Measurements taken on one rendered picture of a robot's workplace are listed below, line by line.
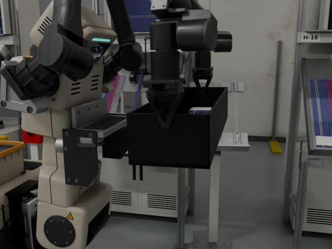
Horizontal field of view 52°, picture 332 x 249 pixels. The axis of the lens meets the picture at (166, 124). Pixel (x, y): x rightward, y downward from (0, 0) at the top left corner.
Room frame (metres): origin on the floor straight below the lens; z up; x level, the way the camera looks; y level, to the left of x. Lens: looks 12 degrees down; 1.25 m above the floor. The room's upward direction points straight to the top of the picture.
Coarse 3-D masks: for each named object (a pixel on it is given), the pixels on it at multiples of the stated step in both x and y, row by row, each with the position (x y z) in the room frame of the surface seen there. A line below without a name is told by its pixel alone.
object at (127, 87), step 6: (186, 60) 2.44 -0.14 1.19; (120, 72) 2.46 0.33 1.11; (126, 72) 2.45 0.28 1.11; (126, 78) 2.41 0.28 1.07; (138, 78) 2.39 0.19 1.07; (144, 78) 2.38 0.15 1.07; (150, 78) 2.38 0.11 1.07; (126, 84) 2.37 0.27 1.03; (132, 84) 2.36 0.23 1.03; (138, 84) 2.35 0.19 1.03; (126, 90) 2.33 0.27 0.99; (132, 90) 2.32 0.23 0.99; (144, 90) 2.31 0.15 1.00
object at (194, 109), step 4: (192, 108) 1.16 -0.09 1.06; (196, 108) 1.15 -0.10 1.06; (200, 108) 1.15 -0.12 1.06; (204, 108) 1.15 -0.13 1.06; (208, 108) 1.15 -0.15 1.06; (188, 112) 1.08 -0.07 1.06; (192, 112) 1.07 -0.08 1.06; (196, 112) 1.07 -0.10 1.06; (200, 112) 1.07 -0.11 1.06; (204, 112) 1.08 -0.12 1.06
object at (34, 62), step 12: (24, 60) 0.80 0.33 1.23; (36, 60) 0.78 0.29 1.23; (0, 72) 0.77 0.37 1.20; (12, 72) 0.78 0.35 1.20; (24, 72) 0.78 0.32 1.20; (36, 72) 0.78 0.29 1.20; (48, 72) 0.78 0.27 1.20; (12, 84) 0.76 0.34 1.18; (24, 84) 0.78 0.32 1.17; (36, 84) 0.78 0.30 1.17; (48, 84) 0.81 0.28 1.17; (24, 96) 0.76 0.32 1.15; (36, 96) 0.81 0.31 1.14
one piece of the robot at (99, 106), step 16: (80, 112) 0.94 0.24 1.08; (96, 112) 1.04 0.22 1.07; (64, 128) 0.90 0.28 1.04; (80, 128) 0.92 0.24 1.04; (96, 128) 0.93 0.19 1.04; (112, 128) 0.93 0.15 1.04; (64, 144) 0.90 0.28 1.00; (80, 144) 0.88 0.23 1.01; (96, 144) 0.88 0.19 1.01; (112, 144) 1.14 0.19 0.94; (64, 160) 0.90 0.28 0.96; (80, 160) 0.89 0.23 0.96; (96, 160) 0.88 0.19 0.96; (80, 176) 0.89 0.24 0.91
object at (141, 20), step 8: (128, 0) 2.52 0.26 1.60; (136, 0) 2.50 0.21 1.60; (144, 0) 2.49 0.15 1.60; (128, 8) 2.52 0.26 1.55; (136, 8) 2.50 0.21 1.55; (144, 8) 2.49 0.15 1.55; (136, 16) 2.50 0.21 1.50; (144, 16) 2.49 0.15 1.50; (152, 16) 2.48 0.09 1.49; (136, 24) 2.50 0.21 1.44; (144, 24) 2.49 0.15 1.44
